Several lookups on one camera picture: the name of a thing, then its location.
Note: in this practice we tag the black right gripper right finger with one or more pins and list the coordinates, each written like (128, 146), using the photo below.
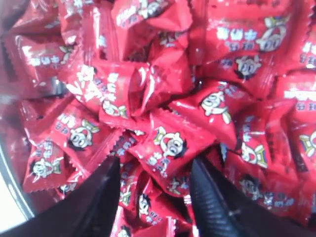
(221, 210)

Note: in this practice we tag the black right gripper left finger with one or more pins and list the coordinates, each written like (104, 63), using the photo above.
(88, 211)

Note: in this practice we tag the round steel bowl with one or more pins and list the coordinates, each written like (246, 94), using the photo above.
(13, 201)

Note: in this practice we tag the red wrapped candy pile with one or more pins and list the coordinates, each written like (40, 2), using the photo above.
(158, 83)

